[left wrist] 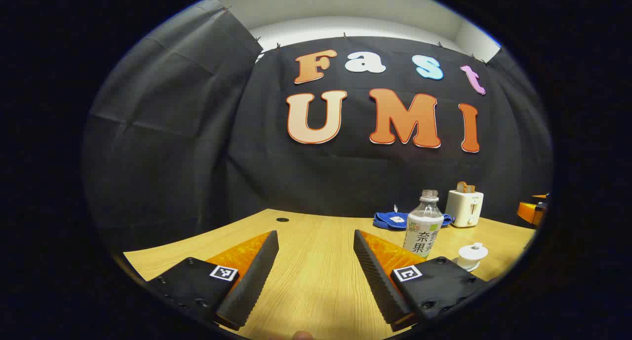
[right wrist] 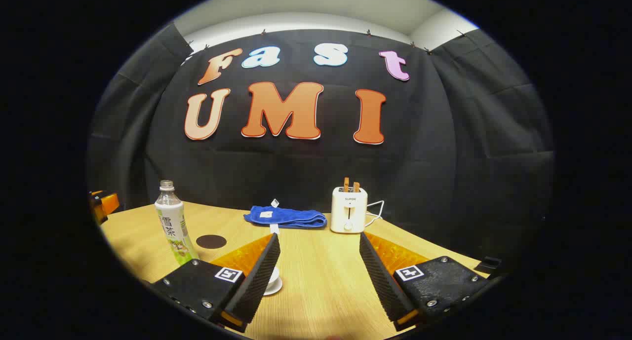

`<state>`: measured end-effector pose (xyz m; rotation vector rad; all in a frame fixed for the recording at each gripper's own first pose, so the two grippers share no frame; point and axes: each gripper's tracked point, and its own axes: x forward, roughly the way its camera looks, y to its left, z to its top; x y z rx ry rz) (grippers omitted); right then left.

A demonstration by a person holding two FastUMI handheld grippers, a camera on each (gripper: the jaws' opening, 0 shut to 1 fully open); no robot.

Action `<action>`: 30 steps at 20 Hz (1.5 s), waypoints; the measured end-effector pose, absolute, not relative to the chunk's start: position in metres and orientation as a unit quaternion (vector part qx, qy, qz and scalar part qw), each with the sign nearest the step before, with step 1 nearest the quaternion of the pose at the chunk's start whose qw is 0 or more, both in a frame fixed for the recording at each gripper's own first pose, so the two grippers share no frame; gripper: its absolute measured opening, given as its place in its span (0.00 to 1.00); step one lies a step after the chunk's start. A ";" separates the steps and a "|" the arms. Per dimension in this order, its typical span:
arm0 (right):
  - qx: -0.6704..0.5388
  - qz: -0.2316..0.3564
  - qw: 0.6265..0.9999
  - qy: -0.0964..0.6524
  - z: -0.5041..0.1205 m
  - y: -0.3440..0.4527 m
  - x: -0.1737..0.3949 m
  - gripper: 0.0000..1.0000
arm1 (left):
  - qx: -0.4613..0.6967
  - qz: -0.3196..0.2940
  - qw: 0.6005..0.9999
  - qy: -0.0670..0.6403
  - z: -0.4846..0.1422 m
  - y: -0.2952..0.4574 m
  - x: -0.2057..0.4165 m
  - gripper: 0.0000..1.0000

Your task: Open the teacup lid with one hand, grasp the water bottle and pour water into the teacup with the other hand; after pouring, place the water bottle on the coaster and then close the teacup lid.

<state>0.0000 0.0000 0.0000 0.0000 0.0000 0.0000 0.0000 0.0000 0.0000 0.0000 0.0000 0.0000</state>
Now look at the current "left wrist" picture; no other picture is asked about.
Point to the black backdrop cloth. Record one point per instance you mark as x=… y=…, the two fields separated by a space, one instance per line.
x=345 y=172

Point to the white teacup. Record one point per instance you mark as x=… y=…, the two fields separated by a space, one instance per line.
x=469 y=265

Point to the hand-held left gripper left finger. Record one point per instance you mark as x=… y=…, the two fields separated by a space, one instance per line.
x=256 y=271

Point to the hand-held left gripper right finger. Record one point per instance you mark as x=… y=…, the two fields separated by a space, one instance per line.
x=375 y=276

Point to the clear green-label water bottle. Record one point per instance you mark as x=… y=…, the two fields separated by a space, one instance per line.
x=423 y=226

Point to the blue folded towel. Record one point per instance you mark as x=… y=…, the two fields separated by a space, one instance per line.
x=387 y=220

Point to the cream white toaster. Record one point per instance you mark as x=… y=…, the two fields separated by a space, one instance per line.
x=464 y=209

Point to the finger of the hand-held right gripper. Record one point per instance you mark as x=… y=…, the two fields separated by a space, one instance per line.
x=527 y=211

